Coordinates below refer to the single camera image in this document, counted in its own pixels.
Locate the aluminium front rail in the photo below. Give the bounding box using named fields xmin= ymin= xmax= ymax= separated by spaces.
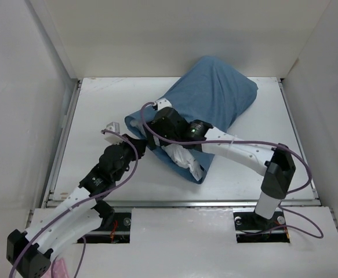
xmin=37 ymin=197 xmax=321 ymax=209

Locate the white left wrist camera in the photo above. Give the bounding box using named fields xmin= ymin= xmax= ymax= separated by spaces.
xmin=100 ymin=122 xmax=122 ymax=145

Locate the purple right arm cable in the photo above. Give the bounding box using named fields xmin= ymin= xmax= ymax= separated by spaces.
xmin=141 ymin=101 xmax=325 ymax=239

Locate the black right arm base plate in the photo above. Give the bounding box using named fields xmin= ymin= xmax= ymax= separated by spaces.
xmin=233 ymin=210 xmax=290 ymax=243

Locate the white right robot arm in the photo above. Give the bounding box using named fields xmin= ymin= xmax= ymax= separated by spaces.
xmin=142 ymin=107 xmax=296 ymax=228

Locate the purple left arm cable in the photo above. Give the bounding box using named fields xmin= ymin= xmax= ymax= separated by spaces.
xmin=9 ymin=129 xmax=139 ymax=278

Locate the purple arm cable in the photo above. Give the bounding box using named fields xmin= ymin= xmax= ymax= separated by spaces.
xmin=9 ymin=129 xmax=139 ymax=278
xmin=141 ymin=101 xmax=325 ymax=239

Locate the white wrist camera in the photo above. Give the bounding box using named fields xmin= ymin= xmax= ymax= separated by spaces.
xmin=152 ymin=98 xmax=172 ymax=111
xmin=100 ymin=122 xmax=122 ymax=145

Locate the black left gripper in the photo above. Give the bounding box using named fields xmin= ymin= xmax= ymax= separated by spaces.
xmin=113 ymin=134 xmax=147 ymax=181

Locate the white pillow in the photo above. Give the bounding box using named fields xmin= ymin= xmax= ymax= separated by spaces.
xmin=130 ymin=120 xmax=207 ymax=183

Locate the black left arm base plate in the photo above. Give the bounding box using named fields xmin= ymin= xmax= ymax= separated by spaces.
xmin=84 ymin=204 xmax=132 ymax=244

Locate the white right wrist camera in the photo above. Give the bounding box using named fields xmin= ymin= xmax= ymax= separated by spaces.
xmin=152 ymin=98 xmax=172 ymax=111

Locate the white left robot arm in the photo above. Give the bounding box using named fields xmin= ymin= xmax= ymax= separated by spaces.
xmin=6 ymin=134 xmax=147 ymax=277

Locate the pink plastic bag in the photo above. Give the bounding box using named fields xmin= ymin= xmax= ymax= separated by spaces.
xmin=50 ymin=258 xmax=69 ymax=278

